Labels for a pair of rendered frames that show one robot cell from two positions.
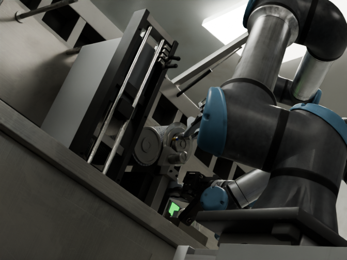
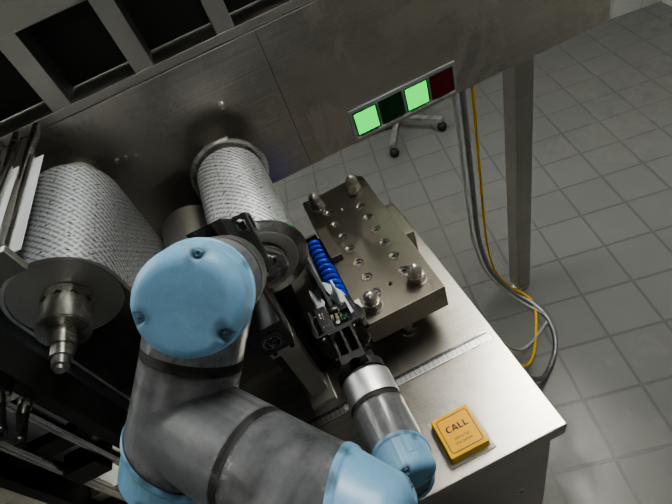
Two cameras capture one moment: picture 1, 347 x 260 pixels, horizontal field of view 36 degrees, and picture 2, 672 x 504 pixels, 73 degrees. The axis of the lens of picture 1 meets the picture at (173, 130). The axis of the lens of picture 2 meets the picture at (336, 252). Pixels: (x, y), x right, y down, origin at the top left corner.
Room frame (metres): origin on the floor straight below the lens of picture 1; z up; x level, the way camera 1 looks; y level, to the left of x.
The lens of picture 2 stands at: (1.35, -0.43, 1.71)
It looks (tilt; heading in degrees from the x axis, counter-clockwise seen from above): 45 degrees down; 39
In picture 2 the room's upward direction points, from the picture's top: 24 degrees counter-clockwise
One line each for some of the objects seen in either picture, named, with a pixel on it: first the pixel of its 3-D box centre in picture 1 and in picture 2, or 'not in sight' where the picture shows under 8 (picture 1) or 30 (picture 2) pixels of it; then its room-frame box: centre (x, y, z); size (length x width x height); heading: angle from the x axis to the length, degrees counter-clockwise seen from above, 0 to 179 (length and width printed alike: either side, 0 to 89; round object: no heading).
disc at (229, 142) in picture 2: not in sight; (230, 174); (1.86, 0.14, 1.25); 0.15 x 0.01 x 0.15; 132
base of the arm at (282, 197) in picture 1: (296, 210); not in sight; (0.84, -0.24, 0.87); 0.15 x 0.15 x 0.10
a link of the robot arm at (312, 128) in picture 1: (309, 148); not in sight; (0.84, -0.23, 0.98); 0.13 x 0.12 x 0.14; 82
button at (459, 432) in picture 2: not in sight; (459, 433); (1.61, -0.31, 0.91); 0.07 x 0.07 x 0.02; 42
